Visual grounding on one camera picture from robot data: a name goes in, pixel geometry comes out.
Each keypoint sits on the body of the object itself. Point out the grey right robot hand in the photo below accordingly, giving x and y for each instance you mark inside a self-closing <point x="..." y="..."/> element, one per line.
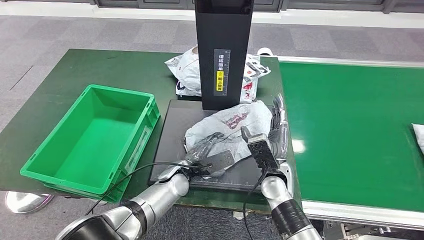
<point x="280" y="132"/>

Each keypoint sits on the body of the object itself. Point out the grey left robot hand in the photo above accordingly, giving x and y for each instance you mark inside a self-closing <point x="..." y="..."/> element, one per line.
<point x="200" y="150"/>

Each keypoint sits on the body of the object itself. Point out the grey parcel bag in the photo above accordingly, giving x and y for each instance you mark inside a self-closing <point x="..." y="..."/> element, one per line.
<point x="215" y="126"/>

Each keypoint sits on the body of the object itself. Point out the pale parcel bag red print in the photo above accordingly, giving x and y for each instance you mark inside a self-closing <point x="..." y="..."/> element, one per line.
<point x="420" y="137"/>

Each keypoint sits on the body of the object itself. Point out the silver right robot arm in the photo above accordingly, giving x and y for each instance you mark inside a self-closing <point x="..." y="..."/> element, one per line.
<point x="278" y="192"/>

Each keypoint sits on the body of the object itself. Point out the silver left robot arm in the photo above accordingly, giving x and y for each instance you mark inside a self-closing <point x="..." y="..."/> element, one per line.
<point x="159" y="198"/>

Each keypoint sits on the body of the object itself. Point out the black scanner machine with column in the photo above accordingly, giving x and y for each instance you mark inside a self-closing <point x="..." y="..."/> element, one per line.
<point x="179" y="132"/>

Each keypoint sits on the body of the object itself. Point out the green conveyor belt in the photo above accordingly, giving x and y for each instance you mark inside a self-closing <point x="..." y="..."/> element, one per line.
<point x="341" y="116"/>

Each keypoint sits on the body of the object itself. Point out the white mailer bag red print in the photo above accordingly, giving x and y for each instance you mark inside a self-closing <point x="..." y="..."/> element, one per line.
<point x="253" y="86"/>

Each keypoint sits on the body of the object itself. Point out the white mailer bag black lettering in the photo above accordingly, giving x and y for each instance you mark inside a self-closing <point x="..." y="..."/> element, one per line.
<point x="188" y="73"/>

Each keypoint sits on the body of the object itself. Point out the white round object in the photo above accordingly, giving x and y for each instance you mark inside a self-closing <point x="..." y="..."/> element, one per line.
<point x="265" y="51"/>

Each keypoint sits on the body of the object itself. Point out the black and yellow column sticker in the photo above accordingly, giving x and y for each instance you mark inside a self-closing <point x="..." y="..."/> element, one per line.
<point x="222" y="66"/>

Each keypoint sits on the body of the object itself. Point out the green plastic crate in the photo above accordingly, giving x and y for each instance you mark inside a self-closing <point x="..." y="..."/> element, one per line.
<point x="92" y="149"/>

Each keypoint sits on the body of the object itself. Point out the round silver table foot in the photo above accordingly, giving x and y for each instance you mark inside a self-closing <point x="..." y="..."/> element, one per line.
<point x="26" y="202"/>

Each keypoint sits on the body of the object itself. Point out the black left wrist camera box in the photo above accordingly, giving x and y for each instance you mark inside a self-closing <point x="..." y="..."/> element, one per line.
<point x="220" y="162"/>

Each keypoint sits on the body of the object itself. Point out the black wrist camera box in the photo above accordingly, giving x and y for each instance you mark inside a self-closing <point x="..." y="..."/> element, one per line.
<point x="263" y="152"/>
<point x="220" y="162"/>

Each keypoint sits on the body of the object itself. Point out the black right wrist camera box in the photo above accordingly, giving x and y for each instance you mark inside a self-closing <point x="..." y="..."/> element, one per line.
<point x="263" y="152"/>

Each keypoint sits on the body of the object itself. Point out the small white table bracket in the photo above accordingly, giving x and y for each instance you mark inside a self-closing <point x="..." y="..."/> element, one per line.
<point x="239" y="216"/>

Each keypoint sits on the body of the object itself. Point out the aluminium conveyor frame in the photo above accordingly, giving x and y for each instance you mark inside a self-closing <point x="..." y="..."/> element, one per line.
<point x="348" y="215"/>

